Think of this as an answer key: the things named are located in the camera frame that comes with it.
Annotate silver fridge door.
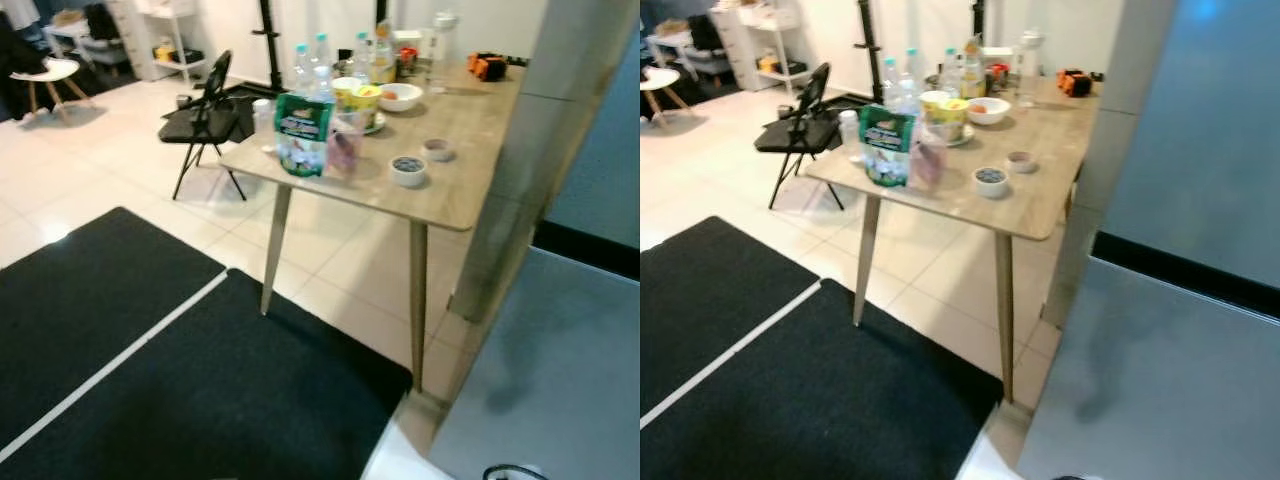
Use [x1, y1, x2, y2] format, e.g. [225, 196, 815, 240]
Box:
[1015, 258, 1280, 480]
[428, 248, 641, 480]

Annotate silver two-door fridge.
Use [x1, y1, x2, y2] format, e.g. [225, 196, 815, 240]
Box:
[1015, 0, 1280, 480]
[428, 0, 641, 480]

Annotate black floor mat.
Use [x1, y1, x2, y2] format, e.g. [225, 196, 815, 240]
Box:
[0, 207, 226, 446]
[640, 280, 1004, 480]
[640, 215, 821, 416]
[0, 268, 413, 480]

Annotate white round chair wooden legs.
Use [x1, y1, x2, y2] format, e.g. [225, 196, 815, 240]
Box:
[640, 65, 683, 126]
[8, 57, 93, 126]

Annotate black folding chair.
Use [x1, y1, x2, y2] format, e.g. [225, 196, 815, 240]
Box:
[753, 62, 846, 211]
[158, 50, 249, 201]

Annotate white desk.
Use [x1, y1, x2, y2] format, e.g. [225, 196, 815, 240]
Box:
[42, 18, 129, 76]
[645, 30, 731, 86]

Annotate light wooden table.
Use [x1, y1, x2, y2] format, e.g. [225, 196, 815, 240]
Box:
[805, 75, 1101, 404]
[218, 60, 531, 393]

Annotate dark grey chair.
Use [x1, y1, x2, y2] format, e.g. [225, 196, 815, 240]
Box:
[80, 3, 126, 66]
[688, 15, 731, 76]

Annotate white shelf unit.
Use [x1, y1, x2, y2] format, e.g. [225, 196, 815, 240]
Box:
[712, 0, 813, 96]
[130, 0, 211, 86]

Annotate white bowl dark contents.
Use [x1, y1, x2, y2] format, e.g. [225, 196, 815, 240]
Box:
[388, 155, 428, 189]
[973, 166, 1011, 199]

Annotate green snack bag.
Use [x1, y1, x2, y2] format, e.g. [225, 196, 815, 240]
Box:
[273, 92, 336, 179]
[858, 103, 916, 188]

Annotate tall clear lidded jar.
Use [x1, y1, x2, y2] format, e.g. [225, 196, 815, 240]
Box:
[427, 12, 461, 96]
[1015, 28, 1046, 109]

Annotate white bowl orange food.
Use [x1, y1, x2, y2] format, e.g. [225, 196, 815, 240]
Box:
[378, 83, 424, 113]
[965, 97, 1013, 126]

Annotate pink clear plastic jar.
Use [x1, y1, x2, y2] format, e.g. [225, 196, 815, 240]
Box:
[325, 112, 366, 181]
[910, 125, 949, 191]

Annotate yellow green juice carton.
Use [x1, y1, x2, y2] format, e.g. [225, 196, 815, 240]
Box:
[960, 35, 986, 98]
[372, 20, 398, 86]

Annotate black hanging clothes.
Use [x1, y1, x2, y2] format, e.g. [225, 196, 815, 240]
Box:
[0, 10, 46, 119]

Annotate black metal rack frame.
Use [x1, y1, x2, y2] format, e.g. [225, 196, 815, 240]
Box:
[855, 0, 991, 101]
[252, 0, 289, 93]

